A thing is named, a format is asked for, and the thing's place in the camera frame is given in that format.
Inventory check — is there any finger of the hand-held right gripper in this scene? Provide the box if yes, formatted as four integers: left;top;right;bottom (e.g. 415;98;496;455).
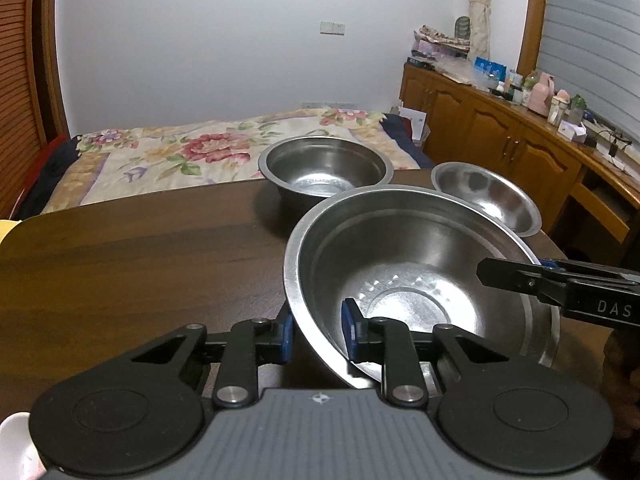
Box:
539;258;640;282
476;257;571;307

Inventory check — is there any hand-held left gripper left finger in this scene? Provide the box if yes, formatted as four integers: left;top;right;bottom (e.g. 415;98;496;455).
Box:
130;312;296;410

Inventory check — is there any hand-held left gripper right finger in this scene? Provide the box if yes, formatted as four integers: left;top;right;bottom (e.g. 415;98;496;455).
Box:
341;298;507;410

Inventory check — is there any large steel bowl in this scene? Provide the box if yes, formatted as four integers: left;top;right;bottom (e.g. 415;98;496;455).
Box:
283;185;561;391

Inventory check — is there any small shallow steel bowl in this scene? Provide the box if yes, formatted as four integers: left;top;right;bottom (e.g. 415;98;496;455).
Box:
430;161;543;238

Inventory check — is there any medium deep steel bowl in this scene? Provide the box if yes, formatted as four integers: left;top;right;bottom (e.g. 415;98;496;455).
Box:
258;136;395;199

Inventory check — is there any person's right hand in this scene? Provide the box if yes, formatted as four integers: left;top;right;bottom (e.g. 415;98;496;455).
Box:
601;332;640;441

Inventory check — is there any white tissue box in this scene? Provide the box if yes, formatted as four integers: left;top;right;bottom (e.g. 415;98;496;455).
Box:
557;120;589;141

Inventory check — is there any wooden sideboard cabinet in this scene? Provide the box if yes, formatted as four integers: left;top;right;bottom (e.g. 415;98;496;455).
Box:
399;62;640;262

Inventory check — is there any peach capped bottle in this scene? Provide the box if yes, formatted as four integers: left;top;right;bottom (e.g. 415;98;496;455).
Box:
547;90;571;126

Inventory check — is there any pink thermos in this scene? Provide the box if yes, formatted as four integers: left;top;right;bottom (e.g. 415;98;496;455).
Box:
529;74;557;114

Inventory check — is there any navy blue quilt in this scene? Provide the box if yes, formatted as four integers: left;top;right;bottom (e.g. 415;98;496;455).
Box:
381;112;437;172

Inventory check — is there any white paper bag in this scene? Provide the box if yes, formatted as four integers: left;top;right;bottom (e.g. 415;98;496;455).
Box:
398;106;430;141

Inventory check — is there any floral bed blanket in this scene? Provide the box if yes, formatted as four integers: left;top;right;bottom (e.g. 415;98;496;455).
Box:
41;107;424;214

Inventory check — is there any clear plastic bag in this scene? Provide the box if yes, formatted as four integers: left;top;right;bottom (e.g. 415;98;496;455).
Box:
434;57;489;89

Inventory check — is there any blue box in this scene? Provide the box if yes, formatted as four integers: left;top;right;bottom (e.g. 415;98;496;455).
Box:
473;56;507;79

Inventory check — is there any grey window blind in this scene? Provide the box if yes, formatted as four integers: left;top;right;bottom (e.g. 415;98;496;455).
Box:
537;0;640;134

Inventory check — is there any cream curtain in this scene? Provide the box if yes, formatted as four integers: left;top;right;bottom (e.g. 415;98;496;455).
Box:
461;0;499;62

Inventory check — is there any dark red cloth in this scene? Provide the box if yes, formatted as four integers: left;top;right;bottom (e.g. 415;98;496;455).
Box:
19;134;84;222

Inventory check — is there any wooden louvered wardrobe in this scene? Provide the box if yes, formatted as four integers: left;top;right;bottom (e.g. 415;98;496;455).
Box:
0;0;69;221

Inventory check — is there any black charger cable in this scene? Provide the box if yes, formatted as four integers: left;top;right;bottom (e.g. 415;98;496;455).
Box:
597;130;634;159

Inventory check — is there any wooden window frame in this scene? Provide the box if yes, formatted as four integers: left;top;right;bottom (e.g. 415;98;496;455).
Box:
516;0;552;77

